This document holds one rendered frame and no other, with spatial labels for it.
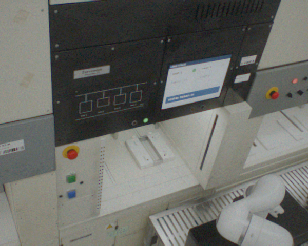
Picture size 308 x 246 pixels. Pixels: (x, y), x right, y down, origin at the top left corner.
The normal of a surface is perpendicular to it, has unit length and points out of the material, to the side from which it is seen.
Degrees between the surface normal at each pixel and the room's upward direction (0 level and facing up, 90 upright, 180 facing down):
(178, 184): 0
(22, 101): 90
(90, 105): 90
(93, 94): 90
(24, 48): 90
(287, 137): 0
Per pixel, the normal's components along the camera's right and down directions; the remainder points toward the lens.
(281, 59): 0.45, 0.63
